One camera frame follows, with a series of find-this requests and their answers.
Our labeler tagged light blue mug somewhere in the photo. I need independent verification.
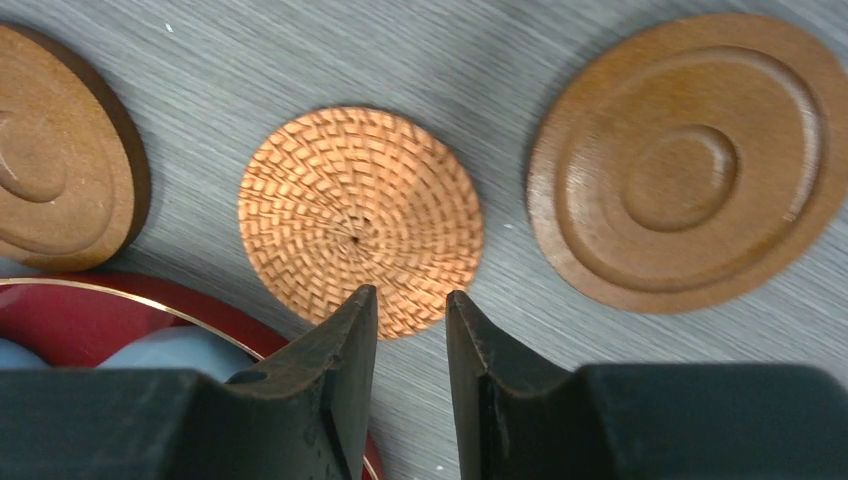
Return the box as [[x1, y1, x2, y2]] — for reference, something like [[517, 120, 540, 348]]
[[1, 326, 254, 382]]

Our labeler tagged red round tray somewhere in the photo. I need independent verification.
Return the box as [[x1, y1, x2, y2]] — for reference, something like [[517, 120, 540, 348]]
[[0, 270, 387, 480]]

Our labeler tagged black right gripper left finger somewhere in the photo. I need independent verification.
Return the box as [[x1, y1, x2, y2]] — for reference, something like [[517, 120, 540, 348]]
[[0, 284, 379, 480]]

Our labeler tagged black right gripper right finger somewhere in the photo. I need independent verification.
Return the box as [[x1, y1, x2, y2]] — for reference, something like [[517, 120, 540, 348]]
[[446, 291, 847, 479]]

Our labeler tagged wooden coaster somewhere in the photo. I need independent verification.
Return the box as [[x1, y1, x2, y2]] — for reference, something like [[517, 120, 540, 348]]
[[1, 22, 151, 272], [526, 13, 847, 313]]

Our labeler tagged woven rattan coaster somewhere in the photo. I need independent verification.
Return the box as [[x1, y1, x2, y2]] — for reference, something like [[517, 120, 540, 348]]
[[238, 106, 484, 340]]

